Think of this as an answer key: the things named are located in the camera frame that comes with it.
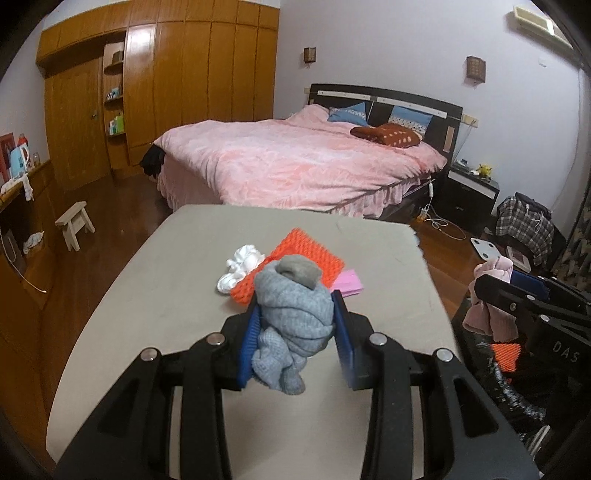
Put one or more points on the left blue pillow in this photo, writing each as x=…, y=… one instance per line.
x=355, y=114

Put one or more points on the yellow plush toy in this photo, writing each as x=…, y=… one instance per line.
x=484, y=171

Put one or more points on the blue electric kettle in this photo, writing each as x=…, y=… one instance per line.
x=19, y=160

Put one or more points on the small white wooden stool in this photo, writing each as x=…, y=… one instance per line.
x=74, y=219

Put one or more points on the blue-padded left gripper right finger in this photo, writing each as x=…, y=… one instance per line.
x=465, y=434

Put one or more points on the brown dotted cushion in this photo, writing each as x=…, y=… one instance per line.
x=390, y=134

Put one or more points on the pink quilt bed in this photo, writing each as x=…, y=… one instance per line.
x=304, y=162

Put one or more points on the black cloth on bed corner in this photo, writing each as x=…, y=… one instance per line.
x=152, y=161

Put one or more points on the right wall lamp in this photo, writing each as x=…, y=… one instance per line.
x=476, y=69

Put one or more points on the plaid shirt on chair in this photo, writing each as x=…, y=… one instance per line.
x=528, y=222

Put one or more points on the orange foam net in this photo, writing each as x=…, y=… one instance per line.
x=299, y=258

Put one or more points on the black bedside nightstand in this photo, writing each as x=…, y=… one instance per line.
x=466, y=200

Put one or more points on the white tissue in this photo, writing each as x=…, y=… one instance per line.
x=245, y=260

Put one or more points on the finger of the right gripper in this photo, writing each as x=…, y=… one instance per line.
x=550, y=290
x=527, y=308

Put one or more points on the wall lamp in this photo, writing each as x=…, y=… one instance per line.
x=476, y=69
x=309, y=55

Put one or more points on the right blue pillow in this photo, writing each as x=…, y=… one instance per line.
x=414, y=120

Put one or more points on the left wall lamp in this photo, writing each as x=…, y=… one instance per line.
x=309, y=55

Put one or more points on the wooden side cabinet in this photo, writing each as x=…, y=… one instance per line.
x=28, y=262

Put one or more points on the dark wooden headboard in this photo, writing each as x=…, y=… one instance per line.
x=442, y=132

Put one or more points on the pink cloth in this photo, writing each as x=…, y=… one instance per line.
x=484, y=317

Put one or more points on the blue pillow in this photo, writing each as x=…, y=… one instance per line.
x=414, y=120
x=355, y=114

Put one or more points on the grey balled sock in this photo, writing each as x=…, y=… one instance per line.
x=297, y=323

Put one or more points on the red picture frame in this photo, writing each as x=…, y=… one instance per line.
x=7, y=144

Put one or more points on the white bathroom scale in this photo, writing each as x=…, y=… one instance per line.
x=485, y=249

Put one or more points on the pink paper pad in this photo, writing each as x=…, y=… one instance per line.
x=348, y=283

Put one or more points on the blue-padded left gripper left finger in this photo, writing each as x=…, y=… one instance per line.
x=127, y=435

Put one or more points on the large wooden wardrobe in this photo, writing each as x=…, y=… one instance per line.
x=120, y=75

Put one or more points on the wall air conditioner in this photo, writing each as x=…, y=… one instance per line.
x=540, y=26

